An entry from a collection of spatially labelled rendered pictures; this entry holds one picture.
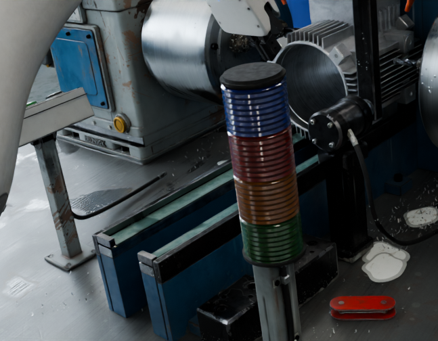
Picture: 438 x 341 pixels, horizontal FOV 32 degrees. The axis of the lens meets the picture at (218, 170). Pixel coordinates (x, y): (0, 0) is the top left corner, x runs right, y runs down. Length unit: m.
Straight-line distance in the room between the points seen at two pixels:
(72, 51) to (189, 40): 0.35
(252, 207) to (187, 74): 0.73
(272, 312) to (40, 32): 0.36
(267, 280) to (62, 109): 0.55
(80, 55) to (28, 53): 0.99
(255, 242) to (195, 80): 0.72
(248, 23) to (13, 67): 0.60
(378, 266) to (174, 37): 0.58
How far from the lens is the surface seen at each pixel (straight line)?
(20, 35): 0.64
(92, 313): 1.15
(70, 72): 1.69
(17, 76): 0.65
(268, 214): 0.71
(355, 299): 1.05
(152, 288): 1.02
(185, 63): 1.41
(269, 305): 0.78
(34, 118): 1.18
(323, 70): 1.39
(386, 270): 1.14
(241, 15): 1.17
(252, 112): 0.67
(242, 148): 0.69
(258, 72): 0.68
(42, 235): 1.40
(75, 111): 1.22
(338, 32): 1.23
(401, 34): 1.29
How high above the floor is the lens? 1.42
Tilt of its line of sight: 24 degrees down
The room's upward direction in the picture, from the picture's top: 9 degrees counter-clockwise
